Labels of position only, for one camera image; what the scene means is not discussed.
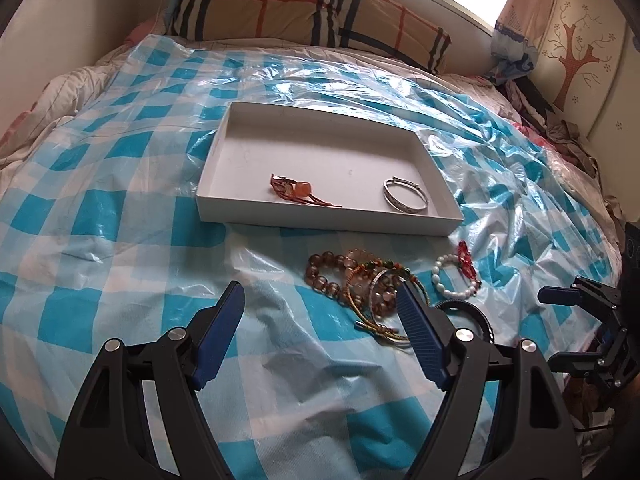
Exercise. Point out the blue checked plastic sheet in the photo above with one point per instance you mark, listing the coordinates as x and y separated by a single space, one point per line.
125 210

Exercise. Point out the plain silver bangle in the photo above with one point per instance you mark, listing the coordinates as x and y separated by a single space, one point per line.
388 195

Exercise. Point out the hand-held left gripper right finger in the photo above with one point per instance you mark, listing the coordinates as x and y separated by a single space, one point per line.
420 325

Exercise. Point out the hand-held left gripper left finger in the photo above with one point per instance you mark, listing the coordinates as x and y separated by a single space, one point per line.
219 331

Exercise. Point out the tan plaid pillow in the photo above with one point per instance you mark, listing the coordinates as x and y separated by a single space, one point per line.
250 5

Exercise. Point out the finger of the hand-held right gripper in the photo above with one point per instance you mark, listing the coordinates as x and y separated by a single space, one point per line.
556 295
570 361

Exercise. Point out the pink printed curtain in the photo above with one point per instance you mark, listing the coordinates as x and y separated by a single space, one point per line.
525 10

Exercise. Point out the white cardboard box tray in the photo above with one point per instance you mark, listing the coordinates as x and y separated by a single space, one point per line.
320 160

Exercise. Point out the pink cloth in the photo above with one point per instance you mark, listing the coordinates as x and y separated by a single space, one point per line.
141 30

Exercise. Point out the white striped quilt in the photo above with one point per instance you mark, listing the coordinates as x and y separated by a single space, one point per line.
60 90

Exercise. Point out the pile of clothes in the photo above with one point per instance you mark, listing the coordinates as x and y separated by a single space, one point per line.
565 135

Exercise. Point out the tree pattern wall panel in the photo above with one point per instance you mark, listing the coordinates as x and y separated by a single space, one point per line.
575 60

